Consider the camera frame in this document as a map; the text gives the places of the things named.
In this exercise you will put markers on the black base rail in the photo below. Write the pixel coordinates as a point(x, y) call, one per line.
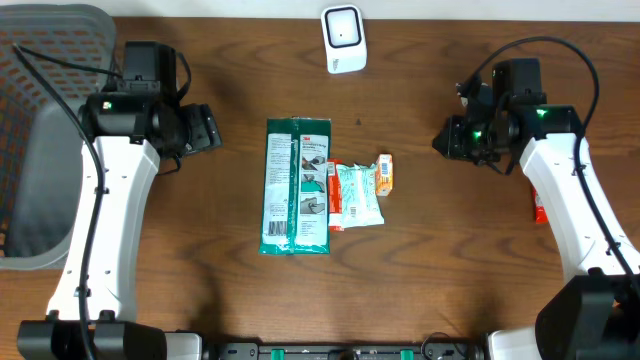
point(433, 348)

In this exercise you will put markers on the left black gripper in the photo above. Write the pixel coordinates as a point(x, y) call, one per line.
point(203, 130)

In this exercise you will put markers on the white green snack packet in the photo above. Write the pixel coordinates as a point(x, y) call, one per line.
point(295, 213)

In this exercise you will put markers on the grey plastic mesh basket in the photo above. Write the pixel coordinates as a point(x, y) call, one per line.
point(72, 47)

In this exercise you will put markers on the small orange snack packet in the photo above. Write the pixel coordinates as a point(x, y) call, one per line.
point(384, 176)

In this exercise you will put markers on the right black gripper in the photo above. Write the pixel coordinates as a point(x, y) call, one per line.
point(452, 145)

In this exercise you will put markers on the small red snack packet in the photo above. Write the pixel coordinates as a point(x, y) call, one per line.
point(334, 197)

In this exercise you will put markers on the white barcode scanner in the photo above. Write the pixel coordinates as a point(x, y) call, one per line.
point(344, 39)

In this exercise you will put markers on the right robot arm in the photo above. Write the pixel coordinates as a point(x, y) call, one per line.
point(596, 313)

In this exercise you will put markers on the light green snack packet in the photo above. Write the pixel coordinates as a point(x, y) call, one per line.
point(359, 202)

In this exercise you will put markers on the large red snack bag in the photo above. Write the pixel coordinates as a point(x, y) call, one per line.
point(540, 216)

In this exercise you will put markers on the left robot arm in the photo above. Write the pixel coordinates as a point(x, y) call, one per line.
point(137, 120)

